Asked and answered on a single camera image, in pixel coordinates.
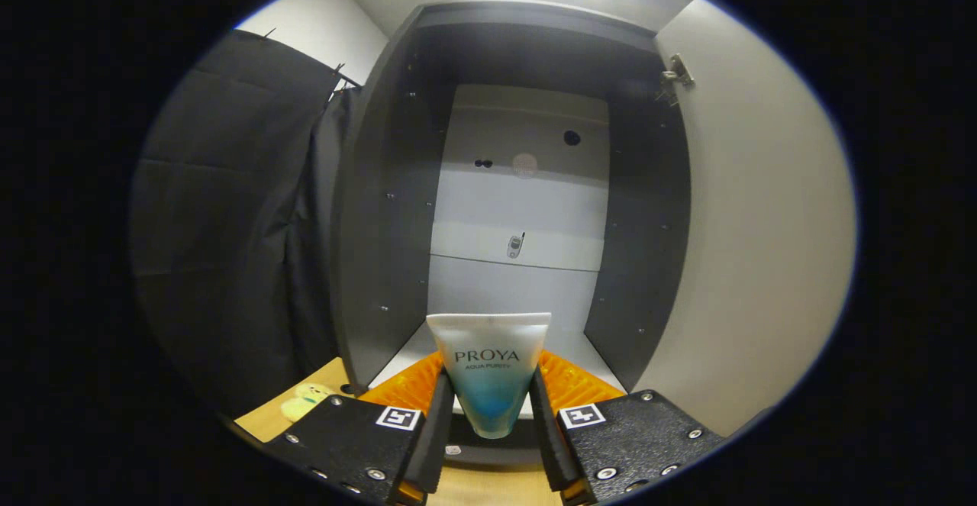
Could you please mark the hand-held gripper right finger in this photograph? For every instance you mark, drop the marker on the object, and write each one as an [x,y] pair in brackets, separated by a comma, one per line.
[546,437]

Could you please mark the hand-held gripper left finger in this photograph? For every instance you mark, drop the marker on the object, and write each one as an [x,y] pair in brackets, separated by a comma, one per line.
[431,437]

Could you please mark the white blue cosmetic tube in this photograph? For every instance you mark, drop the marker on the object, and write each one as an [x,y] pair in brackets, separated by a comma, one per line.
[488,369]

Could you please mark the dark grey cabinet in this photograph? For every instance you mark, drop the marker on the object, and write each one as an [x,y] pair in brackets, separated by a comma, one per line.
[382,223]

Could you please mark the black backdrop cloth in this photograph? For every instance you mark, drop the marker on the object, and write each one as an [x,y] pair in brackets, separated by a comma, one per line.
[229,223]

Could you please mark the metal door hinge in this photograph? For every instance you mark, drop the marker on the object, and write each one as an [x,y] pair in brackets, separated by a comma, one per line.
[675,75]

